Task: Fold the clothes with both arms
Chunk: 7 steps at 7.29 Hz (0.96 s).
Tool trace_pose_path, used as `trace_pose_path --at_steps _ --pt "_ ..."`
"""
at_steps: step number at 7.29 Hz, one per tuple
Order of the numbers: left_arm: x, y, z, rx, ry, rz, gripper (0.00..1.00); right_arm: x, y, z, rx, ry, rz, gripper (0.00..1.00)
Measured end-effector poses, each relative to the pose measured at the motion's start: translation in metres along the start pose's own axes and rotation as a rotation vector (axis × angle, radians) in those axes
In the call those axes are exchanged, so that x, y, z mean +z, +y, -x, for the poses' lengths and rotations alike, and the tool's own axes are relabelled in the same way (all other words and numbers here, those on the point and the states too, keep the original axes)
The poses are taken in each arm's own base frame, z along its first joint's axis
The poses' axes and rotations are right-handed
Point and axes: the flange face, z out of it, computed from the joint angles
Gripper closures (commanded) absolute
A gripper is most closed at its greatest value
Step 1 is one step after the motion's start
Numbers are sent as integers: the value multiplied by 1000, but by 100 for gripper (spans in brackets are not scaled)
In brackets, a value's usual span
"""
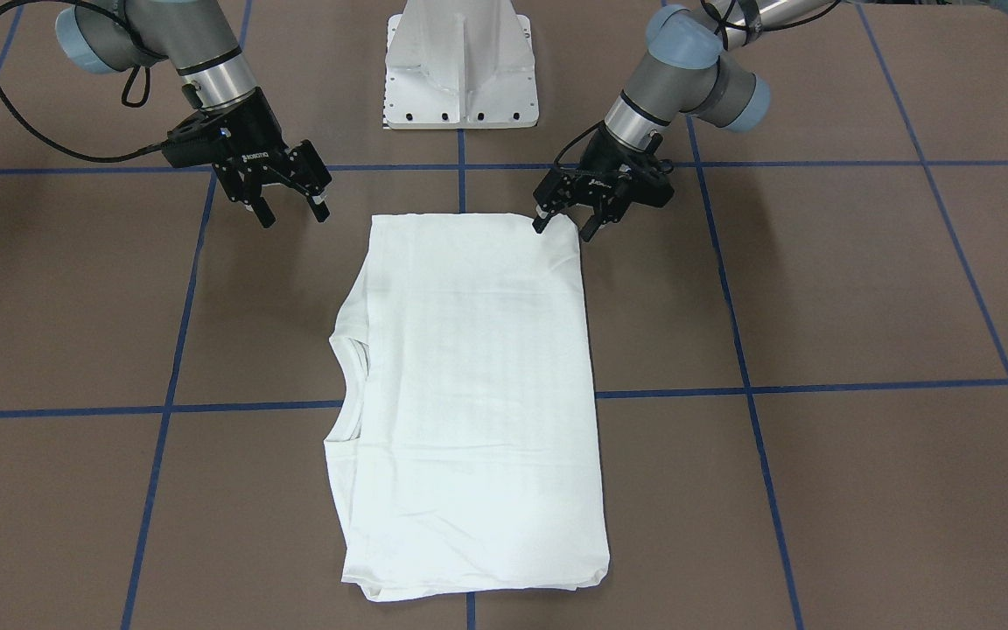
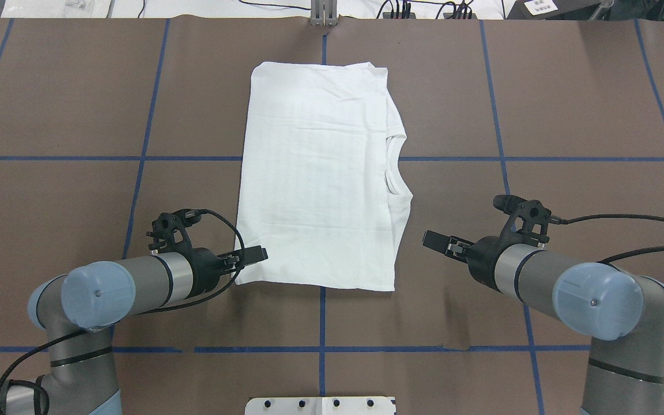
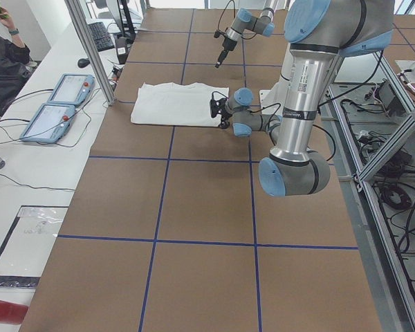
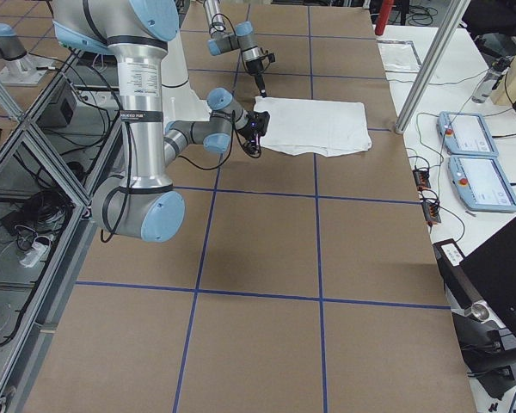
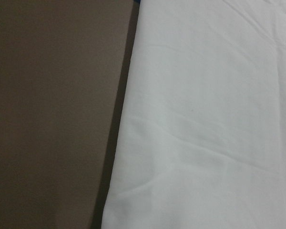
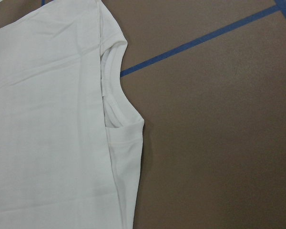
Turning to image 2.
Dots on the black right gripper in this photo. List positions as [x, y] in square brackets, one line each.
[483, 252]

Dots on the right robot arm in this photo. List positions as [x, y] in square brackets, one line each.
[622, 313]

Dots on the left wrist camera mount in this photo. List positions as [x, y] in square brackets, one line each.
[169, 232]

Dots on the aluminium frame post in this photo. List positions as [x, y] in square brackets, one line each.
[324, 13]

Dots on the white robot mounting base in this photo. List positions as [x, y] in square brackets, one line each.
[322, 405]

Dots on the power strip with plugs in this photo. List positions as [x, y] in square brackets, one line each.
[436, 10]

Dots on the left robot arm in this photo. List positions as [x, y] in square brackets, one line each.
[74, 372]

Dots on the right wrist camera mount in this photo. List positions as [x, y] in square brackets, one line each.
[527, 223]

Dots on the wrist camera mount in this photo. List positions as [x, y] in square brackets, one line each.
[169, 232]
[527, 223]

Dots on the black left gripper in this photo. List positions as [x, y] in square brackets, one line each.
[203, 268]

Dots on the white long-sleeve printed shirt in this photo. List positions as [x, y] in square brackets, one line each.
[320, 187]

